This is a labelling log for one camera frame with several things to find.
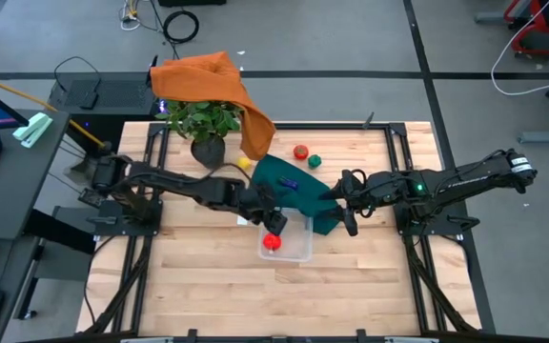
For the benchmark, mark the red round toy fruit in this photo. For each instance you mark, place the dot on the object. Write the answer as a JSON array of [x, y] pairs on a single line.
[[272, 242]]

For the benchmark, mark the black computer case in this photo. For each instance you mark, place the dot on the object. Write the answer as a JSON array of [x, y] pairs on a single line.
[[112, 93]]

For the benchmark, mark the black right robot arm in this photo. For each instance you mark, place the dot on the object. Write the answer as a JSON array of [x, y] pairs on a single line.
[[470, 176]]

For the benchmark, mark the clear plastic tupperware container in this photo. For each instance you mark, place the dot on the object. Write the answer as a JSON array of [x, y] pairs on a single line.
[[300, 243]]

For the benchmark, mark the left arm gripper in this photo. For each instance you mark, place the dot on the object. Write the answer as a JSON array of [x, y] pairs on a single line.
[[262, 202]]

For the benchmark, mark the dark green cloth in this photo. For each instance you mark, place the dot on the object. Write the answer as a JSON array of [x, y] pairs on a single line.
[[303, 190]]

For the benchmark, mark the yellow toy lemon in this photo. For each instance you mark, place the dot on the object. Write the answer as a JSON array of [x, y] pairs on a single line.
[[244, 163]]

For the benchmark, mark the black aluminium table frame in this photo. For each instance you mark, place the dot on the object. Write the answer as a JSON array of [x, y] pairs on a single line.
[[331, 126]]

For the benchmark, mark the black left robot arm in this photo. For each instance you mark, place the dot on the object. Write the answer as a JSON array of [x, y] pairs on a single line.
[[184, 183]]

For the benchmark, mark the orange cloth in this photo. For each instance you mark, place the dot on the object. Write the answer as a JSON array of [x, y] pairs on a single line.
[[198, 78]]

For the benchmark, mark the small blue object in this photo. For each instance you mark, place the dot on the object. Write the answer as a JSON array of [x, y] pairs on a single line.
[[289, 183]]

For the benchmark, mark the green plant in black pot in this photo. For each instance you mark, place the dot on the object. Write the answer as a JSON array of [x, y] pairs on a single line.
[[208, 152]]

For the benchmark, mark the small black flat device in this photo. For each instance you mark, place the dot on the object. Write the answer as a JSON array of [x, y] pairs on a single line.
[[88, 100]]

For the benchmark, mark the red toy tomato green stem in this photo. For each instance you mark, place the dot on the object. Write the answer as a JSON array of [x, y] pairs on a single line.
[[300, 152]]

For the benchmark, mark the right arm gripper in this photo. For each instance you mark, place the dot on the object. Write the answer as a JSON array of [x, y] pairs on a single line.
[[365, 195]]

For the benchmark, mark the mint green stapler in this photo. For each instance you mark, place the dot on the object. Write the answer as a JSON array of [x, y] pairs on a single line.
[[31, 129]]

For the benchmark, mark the black desk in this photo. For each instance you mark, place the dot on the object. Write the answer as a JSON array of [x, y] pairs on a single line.
[[12, 190]]

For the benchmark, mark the red and black chair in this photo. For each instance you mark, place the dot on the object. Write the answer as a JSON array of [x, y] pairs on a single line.
[[546, 24]]

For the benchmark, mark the dark green toy pepper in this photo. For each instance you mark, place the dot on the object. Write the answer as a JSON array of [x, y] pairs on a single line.
[[314, 161]]

